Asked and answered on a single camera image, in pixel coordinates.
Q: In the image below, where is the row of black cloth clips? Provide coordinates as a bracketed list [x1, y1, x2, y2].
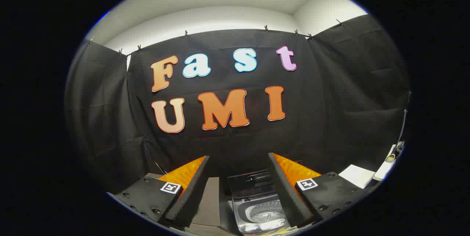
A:
[88, 19, 344, 56]

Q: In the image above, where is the black backdrop cloth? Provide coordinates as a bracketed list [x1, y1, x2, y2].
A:
[64, 14, 411, 192]

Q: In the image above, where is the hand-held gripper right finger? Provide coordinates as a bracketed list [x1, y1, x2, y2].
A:
[268, 153, 369, 228]

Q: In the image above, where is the white box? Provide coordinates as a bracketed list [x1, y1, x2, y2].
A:
[372, 144, 398, 182]

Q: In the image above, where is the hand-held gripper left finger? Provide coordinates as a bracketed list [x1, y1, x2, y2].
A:
[106, 155, 210, 228]

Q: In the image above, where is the grey top-load washing machine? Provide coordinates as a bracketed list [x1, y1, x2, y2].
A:
[228, 190, 295, 234]

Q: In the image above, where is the grey hanging cable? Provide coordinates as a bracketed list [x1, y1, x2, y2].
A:
[397, 89, 411, 153]

